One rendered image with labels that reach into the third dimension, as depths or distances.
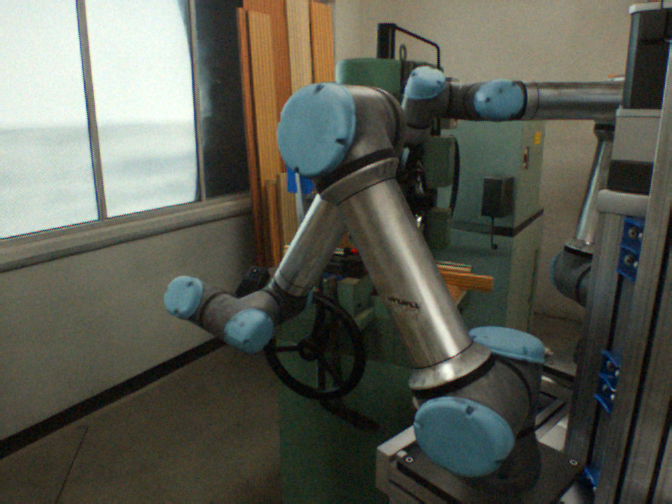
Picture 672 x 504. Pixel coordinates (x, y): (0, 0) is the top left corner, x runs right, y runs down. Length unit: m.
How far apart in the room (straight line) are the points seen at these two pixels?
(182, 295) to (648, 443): 0.78
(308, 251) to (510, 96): 0.45
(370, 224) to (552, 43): 3.07
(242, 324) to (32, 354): 1.67
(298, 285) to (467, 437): 0.42
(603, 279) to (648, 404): 0.20
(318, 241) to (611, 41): 2.93
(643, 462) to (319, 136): 0.69
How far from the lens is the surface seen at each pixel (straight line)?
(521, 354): 0.75
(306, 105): 0.64
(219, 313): 0.88
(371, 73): 1.36
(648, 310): 0.84
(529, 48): 3.64
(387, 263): 0.63
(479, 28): 3.75
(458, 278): 1.42
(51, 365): 2.49
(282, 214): 2.85
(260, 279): 1.07
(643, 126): 0.89
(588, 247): 1.30
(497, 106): 0.97
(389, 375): 1.41
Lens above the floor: 1.37
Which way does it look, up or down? 15 degrees down
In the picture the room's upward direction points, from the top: straight up
